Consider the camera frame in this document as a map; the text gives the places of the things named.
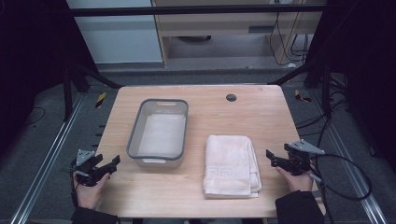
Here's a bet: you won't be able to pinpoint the thin black floor cable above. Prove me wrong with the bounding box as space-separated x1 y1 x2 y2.
23 105 47 127

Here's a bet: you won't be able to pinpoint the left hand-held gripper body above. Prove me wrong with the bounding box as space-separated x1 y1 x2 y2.
70 148 104 188

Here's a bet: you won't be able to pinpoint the black metal stand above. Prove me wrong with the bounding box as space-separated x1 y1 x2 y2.
61 57 124 123
268 59 333 119

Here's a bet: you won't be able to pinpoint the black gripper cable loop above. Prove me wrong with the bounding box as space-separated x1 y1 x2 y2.
307 153 374 224

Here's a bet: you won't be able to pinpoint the pale pink towel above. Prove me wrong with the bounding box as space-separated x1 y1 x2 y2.
202 133 262 200

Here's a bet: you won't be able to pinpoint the black floor cables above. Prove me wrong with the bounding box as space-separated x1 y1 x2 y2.
294 74 353 138

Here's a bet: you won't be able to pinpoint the black curtain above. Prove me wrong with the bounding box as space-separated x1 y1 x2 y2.
0 0 98 158
305 0 396 174

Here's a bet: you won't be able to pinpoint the aluminium floor rail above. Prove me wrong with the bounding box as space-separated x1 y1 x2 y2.
311 88 389 224
8 92 86 224

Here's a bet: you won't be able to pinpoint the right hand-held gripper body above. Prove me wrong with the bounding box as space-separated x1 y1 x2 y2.
283 139 326 177

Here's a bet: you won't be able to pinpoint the person's left hand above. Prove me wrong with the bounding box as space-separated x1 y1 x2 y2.
73 172 112 210

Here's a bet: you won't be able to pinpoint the white basin with grey rim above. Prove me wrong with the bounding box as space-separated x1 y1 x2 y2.
126 98 190 169

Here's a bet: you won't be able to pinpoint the person's right hand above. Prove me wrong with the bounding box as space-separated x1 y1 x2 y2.
275 166 315 193

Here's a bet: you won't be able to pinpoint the black hanging desk cables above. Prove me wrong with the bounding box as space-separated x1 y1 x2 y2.
268 2 313 67

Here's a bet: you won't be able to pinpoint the yellow black hazard tape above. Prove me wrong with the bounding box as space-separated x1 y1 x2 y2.
293 89 313 104
94 91 107 109

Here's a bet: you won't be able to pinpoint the black horizontal frame bar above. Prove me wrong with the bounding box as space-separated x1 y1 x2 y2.
66 4 329 18

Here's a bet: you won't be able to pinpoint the white cabinet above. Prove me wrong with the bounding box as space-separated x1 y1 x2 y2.
65 0 164 65

